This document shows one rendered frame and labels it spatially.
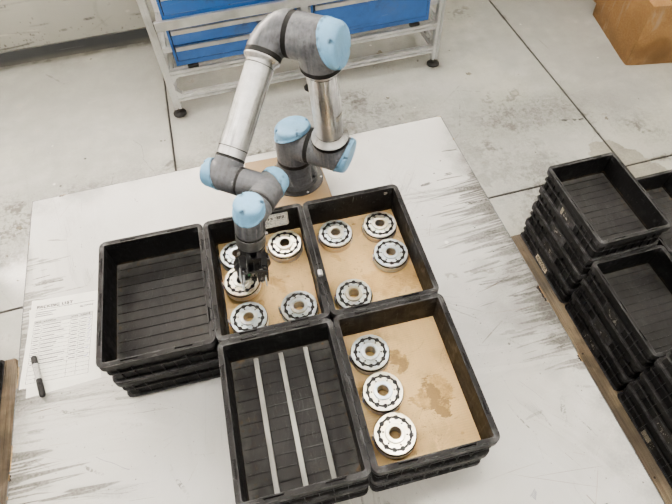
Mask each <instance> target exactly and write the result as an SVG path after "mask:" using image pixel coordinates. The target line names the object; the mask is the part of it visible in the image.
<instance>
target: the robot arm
mask: <svg viewBox="0 0 672 504"><path fill-rule="evenodd" d="M350 47H351V37H350V32H349V29H348V26H347V25H346V23H345V22H344V21H342V20H340V19H336V18H334V17H332V16H328V15H326V16H324V15H319V14H314V13H310V12H305V11H300V10H295V9H292V8H281V9H278V10H275V11H273V12H271V13H270V14H268V15H267V16H266V17H264V18H263V19H262V20H261V21H260V22H259V23H258V25H257V26H256V27H255V28H254V30H253V31H252V33H251V35H250V37H249V39H248V40H247V43H246V46H245V49H244V55H245V57H246V60H245V63H244V66H243V69H242V73H241V76H240V79H239V82H238V85H237V88H236V92H235V95H234V98H233V101H232V104H231V107H230V110H229V114H228V117H227V120H226V123H225V126H224V129H223V133H222V136H221V139H220V142H219V145H218V148H217V151H216V155H215V158H214V157H213V158H211V157H210V158H207V159H205V160H204V163H203V164H202V165H201V167H200V172H199V176H200V180H201V182H202V183H203V184H204V185H205V186H208V187H210V188H213V189H215V190H217V191H219V190H220V191H223V192H226V193H229V194H232V195H235V196H236V197H235V199H234V201H233V204H232V208H233V209H232V217H233V220H234V229H235V240H236V245H237V248H238V250H239V252H238V253H237V257H235V260H234V262H233V265H234V270H235V271H236V272H237V276H238V278H239V280H240V281H241V283H242V287H243V290H244V289H245V282H246V281H247V280H251V279H252V281H254V280H257V278H258V282H262V283H263V282H264V281H265V282H266V285H267V286H268V284H267V280H268V281H269V270H268V267H269V265H270V264H271V261H270V257H269V255H268V252H266V251H265V243H266V236H265V235H268V232H267V231H266V227H265V223H266V220H267V219H268V217H269V216H270V214H271V213H272V211H273V210H274V208H275V207H276V205H277V204H278V202H279V201H280V199H281V198H282V197H283V196H284V193H285V191H289V192H301V191H305V190H307V189H309V188H311V187H312V186H313V185H314V184H315V183H316V181H317V178H318V174H317V168H316V166H317V167H321V168H324V169H328V170H331V171H333V172H339V173H344V172H345V171H346V170H347V169H348V167H349V165H350V163H351V161H352V159H353V156H354V153H355V149H356V144H357V141H356V139H354V138H353V137H349V132H348V130H347V128H346V127H345V126H344V125H343V119H342V108H341V96H340V85H339V73H340V72H341V70H342V69H343V68H344V67H345V66H346V64H347V62H348V59H349V55H350ZM283 58H288V59H292V60H296V61H298V63H299V68H300V71H301V73H302V74H303V75H304V76H305V77H306V78H307V82H308V89H309V95H310V102H311V108H312V114H313V121H314V127H315V128H314V127H311V124H310V122H309V121H308V119H307V118H305V117H303V116H289V117H287V118H284V119H282V120H281V121H279V122H278V123H277V124H276V126H275V129H274V141H275V145H276V154H277V164H276V167H275V166H271V167H267V168H266V169H265V170H263V171H262V173H261V172H258V171H255V170H251V169H248V168H245V167H243V166H244V163H245V160H246V157H247V153H248V150H249V147H250V144H251V141H252V138H253V135H254V132H255V129H256V125H257V122H258V119H259V116H260V113H261V110H262V107H263V104H264V101H265V97H266V94H267V91H268V88H269V85H270V82H271V79H272V76H273V73H274V70H275V69H277V68H279V67H280V64H281V61H282V59H283Z"/></svg>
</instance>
